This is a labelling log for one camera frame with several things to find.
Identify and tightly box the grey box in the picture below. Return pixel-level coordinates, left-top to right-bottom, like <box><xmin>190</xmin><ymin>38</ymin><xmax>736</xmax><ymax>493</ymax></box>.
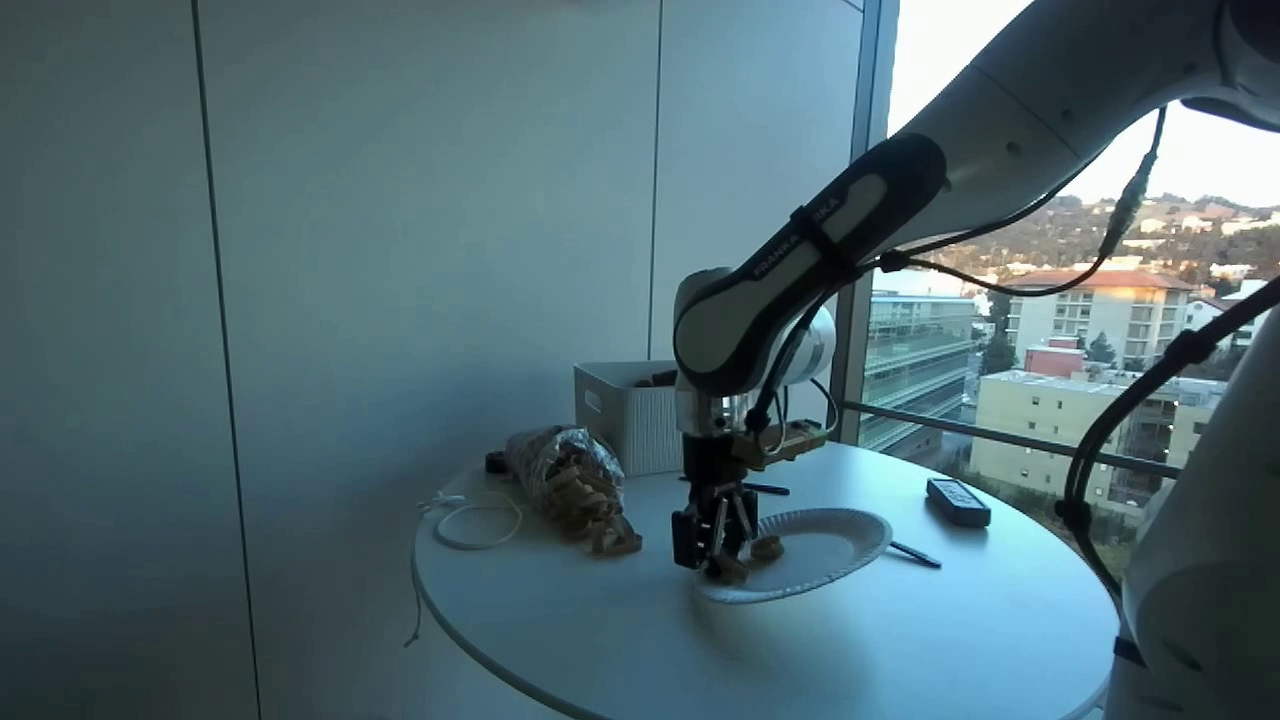
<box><xmin>577</xmin><ymin>361</ymin><xmax>679</xmax><ymax>475</ymax></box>

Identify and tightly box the plastic bag of rubber bands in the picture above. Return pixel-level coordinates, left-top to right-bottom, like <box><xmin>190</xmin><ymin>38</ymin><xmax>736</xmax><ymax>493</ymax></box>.
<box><xmin>483</xmin><ymin>423</ymin><xmax>644</xmax><ymax>556</ymax></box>

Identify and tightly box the white paper plate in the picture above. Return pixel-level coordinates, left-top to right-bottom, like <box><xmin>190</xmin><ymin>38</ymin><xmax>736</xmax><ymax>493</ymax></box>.
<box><xmin>699</xmin><ymin>507</ymin><xmax>893</xmax><ymax>605</ymax></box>

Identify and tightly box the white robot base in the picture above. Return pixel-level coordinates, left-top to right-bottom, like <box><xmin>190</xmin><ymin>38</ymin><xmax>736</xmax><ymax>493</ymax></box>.
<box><xmin>1103</xmin><ymin>340</ymin><xmax>1280</xmax><ymax>720</ymax></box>

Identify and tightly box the black remote control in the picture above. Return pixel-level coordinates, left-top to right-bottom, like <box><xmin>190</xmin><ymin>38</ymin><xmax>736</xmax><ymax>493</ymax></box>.
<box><xmin>922</xmin><ymin>475</ymin><xmax>990</xmax><ymax>528</ymax></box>

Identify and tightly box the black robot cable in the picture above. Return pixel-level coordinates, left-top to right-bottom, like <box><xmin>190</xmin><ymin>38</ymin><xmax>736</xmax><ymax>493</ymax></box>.
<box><xmin>1053</xmin><ymin>277</ymin><xmax>1280</xmax><ymax>591</ymax></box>

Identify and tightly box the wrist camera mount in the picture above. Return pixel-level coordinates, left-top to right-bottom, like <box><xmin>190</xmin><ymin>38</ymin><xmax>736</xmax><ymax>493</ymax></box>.
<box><xmin>744</xmin><ymin>420</ymin><xmax>828</xmax><ymax>468</ymax></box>

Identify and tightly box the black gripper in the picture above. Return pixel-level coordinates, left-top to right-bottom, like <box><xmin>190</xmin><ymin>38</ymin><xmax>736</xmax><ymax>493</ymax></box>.
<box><xmin>670</xmin><ymin>436</ymin><xmax>755</xmax><ymax>569</ymax></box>

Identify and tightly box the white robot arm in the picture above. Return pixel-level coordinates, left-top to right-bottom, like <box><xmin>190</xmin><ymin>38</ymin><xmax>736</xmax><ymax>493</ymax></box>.
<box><xmin>670</xmin><ymin>0</ymin><xmax>1280</xmax><ymax>404</ymax></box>

